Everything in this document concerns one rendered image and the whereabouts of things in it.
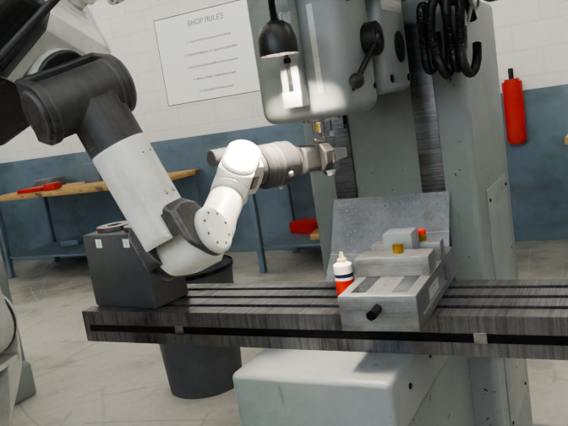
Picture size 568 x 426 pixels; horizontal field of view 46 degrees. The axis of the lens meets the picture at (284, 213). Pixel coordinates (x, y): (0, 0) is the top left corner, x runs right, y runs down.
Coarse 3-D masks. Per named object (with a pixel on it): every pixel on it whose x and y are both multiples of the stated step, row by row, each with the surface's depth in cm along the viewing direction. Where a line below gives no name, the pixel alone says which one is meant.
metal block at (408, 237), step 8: (392, 232) 137; (400, 232) 136; (408, 232) 134; (416, 232) 138; (384, 240) 137; (392, 240) 136; (400, 240) 135; (408, 240) 135; (416, 240) 138; (408, 248) 135; (416, 248) 137
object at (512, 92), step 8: (512, 72) 506; (504, 80) 509; (512, 80) 504; (520, 80) 503; (504, 88) 507; (512, 88) 503; (520, 88) 504; (504, 96) 509; (512, 96) 504; (520, 96) 504; (504, 104) 511; (512, 104) 505; (520, 104) 505; (512, 112) 506; (520, 112) 506; (512, 120) 508; (520, 120) 507; (512, 128) 509; (520, 128) 507; (512, 136) 510; (520, 136) 508; (512, 144) 514
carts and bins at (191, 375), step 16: (224, 256) 351; (208, 272) 317; (224, 272) 325; (176, 352) 324; (192, 352) 322; (208, 352) 323; (224, 352) 328; (240, 352) 342; (176, 368) 327; (192, 368) 324; (208, 368) 324; (224, 368) 328; (240, 368) 340; (176, 384) 330; (192, 384) 326; (208, 384) 326; (224, 384) 329
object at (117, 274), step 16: (112, 224) 172; (128, 224) 167; (96, 240) 166; (112, 240) 163; (128, 240) 160; (96, 256) 168; (112, 256) 164; (128, 256) 161; (96, 272) 169; (112, 272) 166; (128, 272) 162; (144, 272) 159; (96, 288) 171; (112, 288) 167; (128, 288) 164; (144, 288) 161; (160, 288) 161; (176, 288) 166; (112, 304) 168; (128, 304) 165; (144, 304) 162; (160, 304) 161
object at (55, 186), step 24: (24, 192) 679; (48, 192) 651; (72, 192) 636; (192, 192) 656; (288, 192) 608; (0, 216) 697; (48, 216) 754; (288, 216) 613; (72, 240) 710; (288, 240) 566; (312, 240) 551; (264, 264) 560
